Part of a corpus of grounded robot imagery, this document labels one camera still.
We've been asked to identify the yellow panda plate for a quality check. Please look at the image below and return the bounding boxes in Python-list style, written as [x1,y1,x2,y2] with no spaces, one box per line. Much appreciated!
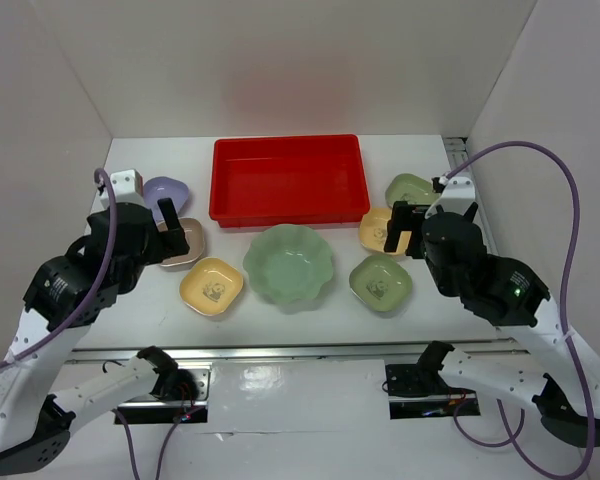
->
[179,257,244,316]
[358,207,411,256]

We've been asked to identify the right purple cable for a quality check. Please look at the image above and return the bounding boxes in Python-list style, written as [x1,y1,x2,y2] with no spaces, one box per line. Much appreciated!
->
[439,141,596,480]

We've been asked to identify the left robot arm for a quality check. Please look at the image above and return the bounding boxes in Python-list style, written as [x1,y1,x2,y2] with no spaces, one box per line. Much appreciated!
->
[0,198,198,477]

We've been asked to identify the aluminium rail front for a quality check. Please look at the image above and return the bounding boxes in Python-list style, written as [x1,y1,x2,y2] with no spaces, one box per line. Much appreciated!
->
[67,338,531,362]

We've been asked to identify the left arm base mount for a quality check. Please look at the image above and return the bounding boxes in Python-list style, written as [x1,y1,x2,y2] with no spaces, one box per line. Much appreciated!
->
[118,365,212,425]

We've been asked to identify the green panda plate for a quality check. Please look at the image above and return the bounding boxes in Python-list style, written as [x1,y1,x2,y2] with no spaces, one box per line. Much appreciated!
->
[349,254,413,313]
[385,173,439,208]

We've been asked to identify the brown square plate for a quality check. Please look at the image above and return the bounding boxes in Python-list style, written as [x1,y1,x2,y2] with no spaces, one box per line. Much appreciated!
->
[160,217,206,268]

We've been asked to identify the large green scalloped bowl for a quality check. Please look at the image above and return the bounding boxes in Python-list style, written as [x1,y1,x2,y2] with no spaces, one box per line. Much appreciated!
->
[243,224,334,305]

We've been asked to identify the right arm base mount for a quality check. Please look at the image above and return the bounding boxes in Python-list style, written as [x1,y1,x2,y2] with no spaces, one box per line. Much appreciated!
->
[381,364,480,420]

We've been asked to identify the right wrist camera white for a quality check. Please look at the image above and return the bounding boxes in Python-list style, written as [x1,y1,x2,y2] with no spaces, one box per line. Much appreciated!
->
[425,175,476,218]

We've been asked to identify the green panda plate front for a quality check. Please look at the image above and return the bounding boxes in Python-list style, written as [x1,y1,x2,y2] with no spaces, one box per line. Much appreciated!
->
[349,254,413,313]

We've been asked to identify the red plastic bin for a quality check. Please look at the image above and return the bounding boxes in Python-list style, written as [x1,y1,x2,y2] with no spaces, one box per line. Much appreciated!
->
[209,134,370,228]

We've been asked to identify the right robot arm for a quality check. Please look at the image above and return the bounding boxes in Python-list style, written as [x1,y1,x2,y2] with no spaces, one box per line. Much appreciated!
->
[384,201,600,447]

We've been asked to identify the green panda plate back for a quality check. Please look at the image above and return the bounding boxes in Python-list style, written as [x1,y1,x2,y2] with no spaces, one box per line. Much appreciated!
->
[385,173,439,208]

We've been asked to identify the purple square plate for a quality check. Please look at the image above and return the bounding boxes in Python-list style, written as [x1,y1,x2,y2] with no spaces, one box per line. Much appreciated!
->
[143,176,190,222]

